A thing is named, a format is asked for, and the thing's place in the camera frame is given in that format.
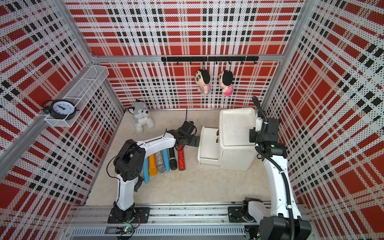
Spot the red rhinestone microphone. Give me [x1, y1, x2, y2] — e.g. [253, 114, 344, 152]
[177, 145, 186, 171]

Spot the white bottom drawer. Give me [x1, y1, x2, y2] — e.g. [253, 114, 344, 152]
[198, 126, 220, 166]

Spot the blue microphone from drawer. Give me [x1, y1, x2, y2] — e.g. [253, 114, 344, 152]
[162, 149, 170, 172]

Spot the silver rhinestone microphone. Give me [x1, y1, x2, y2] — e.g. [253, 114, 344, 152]
[155, 151, 166, 173]

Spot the orange microphone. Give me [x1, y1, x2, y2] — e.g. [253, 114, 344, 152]
[149, 154, 158, 176]

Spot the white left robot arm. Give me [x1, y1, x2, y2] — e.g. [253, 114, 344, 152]
[108, 121, 200, 224]

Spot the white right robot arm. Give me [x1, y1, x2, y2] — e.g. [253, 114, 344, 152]
[242, 117, 312, 240]

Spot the white plastic drawer cabinet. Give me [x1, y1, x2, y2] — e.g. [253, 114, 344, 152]
[219, 108, 257, 171]

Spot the grey white husky plush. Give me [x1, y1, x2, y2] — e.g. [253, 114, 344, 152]
[128, 100, 155, 133]

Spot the blue-shorts plush doll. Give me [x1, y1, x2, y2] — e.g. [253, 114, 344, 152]
[194, 69, 212, 95]

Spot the pink-dressed plush doll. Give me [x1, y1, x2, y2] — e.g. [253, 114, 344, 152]
[219, 70, 234, 97]

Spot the green circuit board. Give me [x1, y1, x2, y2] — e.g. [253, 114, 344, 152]
[115, 226, 136, 235]

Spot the black alarm clock in basket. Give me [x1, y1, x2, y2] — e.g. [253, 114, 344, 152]
[42, 100, 77, 121]

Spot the black wall hook rail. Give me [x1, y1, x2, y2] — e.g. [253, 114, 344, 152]
[161, 56, 260, 64]

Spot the white wire wall basket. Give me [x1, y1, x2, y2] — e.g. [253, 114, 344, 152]
[45, 65, 109, 128]

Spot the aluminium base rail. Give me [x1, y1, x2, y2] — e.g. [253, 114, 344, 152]
[59, 202, 258, 240]

